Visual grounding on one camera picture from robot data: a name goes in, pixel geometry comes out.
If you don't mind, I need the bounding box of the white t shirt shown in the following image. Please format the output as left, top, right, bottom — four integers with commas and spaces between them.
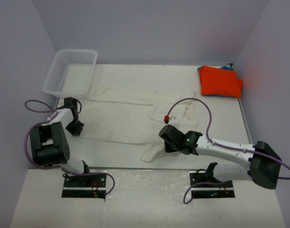
80, 85, 197, 162

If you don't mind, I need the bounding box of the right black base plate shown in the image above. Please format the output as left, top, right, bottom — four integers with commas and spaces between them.
189, 171, 236, 199

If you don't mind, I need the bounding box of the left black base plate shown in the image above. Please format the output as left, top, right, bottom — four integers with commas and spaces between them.
61, 174, 106, 199

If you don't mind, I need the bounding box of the white plastic basket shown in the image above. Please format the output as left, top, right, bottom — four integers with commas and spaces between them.
42, 49, 98, 99

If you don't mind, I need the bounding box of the folded blue t shirt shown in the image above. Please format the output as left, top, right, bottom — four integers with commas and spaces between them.
220, 66, 234, 71

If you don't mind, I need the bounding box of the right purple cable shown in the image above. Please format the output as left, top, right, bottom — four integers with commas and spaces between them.
164, 97, 290, 205

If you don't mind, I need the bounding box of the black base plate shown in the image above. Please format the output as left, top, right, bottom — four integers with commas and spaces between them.
61, 174, 106, 199
189, 171, 236, 199

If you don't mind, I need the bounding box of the folded orange t shirt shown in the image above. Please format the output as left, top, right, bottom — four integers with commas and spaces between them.
198, 66, 243, 98

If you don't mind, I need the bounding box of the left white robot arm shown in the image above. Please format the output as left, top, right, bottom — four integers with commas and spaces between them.
24, 97, 92, 187

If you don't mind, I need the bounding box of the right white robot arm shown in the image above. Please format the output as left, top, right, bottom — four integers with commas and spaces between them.
159, 125, 281, 190

